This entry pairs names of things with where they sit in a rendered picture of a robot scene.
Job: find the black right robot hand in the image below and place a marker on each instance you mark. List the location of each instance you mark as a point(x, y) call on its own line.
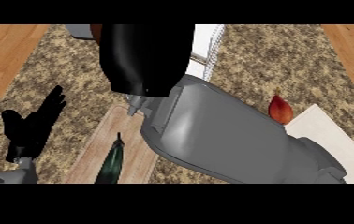
point(145, 59)

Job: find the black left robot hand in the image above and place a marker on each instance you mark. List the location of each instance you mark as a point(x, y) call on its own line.
point(35, 127)

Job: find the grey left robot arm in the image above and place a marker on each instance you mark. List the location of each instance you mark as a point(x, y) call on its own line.
point(21, 174)

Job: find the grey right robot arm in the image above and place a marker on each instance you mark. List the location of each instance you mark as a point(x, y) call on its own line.
point(222, 134)

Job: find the white placemat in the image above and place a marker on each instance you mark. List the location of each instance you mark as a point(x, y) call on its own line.
point(325, 127)

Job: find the pale wooden cutting board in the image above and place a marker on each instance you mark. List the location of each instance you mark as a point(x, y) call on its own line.
point(100, 146)

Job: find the grey block object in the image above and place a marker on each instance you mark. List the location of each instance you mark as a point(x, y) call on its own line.
point(80, 30)

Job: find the red onion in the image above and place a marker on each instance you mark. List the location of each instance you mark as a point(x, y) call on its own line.
point(281, 110)

